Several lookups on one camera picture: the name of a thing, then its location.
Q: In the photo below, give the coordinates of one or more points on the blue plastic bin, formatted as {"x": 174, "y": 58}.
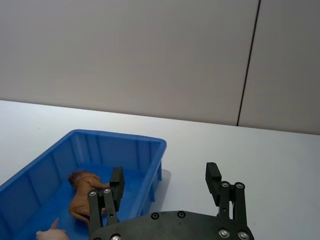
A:
{"x": 37, "y": 180}

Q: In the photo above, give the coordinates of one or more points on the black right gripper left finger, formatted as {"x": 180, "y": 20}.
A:
{"x": 97, "y": 210}

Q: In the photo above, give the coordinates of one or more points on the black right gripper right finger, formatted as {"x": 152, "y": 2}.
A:
{"x": 227, "y": 200}

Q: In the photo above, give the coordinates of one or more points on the pale pink toy animal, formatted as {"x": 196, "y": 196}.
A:
{"x": 51, "y": 233}

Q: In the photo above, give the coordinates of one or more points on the brown lion toy figure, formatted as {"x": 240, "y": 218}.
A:
{"x": 82, "y": 197}

